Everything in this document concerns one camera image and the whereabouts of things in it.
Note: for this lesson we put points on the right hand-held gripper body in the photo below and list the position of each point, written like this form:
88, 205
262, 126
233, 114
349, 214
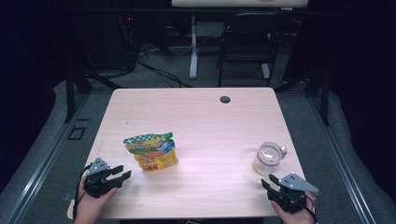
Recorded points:
291, 194

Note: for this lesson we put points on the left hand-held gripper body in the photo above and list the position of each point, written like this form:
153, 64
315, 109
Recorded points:
99, 183

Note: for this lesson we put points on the glass jar with beige lid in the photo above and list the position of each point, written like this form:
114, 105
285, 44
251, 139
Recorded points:
268, 157

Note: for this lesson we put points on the yellow green-checked seasoning pouch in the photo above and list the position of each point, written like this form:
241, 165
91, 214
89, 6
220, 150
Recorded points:
154, 154

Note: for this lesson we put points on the green pouch cap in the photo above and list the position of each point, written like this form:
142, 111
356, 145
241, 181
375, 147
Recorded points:
168, 135

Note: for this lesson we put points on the person's right hand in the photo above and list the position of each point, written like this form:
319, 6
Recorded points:
295, 217

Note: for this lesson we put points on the person's left hand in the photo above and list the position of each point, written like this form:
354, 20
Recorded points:
90, 207

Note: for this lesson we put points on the black metal stand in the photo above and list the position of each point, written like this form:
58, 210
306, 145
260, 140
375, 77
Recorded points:
71, 93
324, 96

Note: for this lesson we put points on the black computer tower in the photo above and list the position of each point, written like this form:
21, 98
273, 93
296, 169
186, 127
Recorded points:
102, 40

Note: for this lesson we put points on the black folding chair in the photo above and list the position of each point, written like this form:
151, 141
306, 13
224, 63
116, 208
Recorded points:
249, 40

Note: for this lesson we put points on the white background desk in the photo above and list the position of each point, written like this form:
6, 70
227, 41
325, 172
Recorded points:
193, 46

